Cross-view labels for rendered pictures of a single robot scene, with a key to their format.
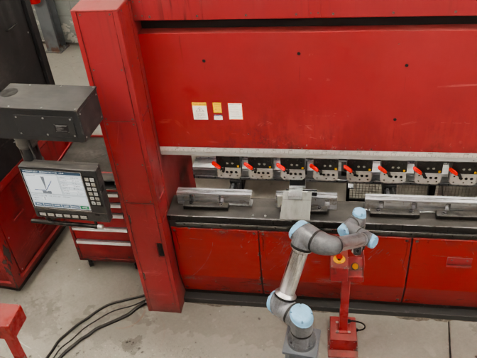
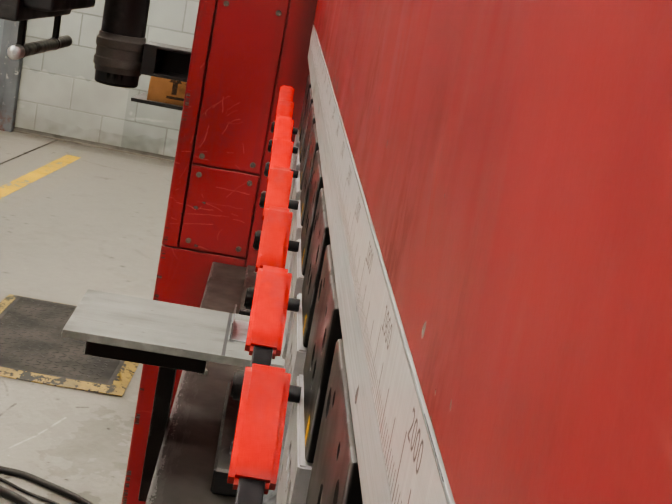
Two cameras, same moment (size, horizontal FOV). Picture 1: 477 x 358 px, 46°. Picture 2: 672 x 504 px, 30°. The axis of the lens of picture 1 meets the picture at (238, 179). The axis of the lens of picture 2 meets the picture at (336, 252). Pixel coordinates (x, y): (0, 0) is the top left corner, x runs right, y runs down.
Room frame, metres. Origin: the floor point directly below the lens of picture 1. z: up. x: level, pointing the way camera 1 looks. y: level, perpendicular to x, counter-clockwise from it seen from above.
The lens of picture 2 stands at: (2.44, -1.78, 1.45)
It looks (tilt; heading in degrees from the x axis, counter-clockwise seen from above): 12 degrees down; 74
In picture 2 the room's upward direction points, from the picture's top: 11 degrees clockwise
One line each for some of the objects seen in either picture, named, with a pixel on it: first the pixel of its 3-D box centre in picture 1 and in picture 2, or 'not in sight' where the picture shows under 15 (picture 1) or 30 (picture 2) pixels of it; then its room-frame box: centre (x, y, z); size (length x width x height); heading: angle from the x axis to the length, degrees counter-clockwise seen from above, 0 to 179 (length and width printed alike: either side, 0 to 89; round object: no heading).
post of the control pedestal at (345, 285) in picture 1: (344, 300); not in sight; (2.40, -0.61, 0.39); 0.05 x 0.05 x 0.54; 80
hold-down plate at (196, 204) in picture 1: (206, 205); (258, 296); (2.89, 0.23, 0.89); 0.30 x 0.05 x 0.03; 78
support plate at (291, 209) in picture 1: (296, 205); (183, 329); (2.68, -0.34, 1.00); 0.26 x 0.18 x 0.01; 168
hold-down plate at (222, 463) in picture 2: (303, 209); (242, 434); (2.76, -0.40, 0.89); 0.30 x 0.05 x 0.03; 78
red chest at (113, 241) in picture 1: (108, 205); not in sight; (3.47, 1.03, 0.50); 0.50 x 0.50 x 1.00; 78
